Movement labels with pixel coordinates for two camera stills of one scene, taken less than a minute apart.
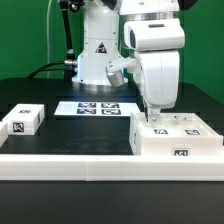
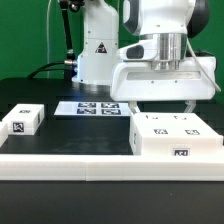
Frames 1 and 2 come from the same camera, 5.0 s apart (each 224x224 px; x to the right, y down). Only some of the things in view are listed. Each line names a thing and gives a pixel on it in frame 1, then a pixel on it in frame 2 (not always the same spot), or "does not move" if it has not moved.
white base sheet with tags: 97,109 does not move
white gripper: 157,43 -> 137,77
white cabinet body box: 174,134 does not move
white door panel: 165,127 does not move
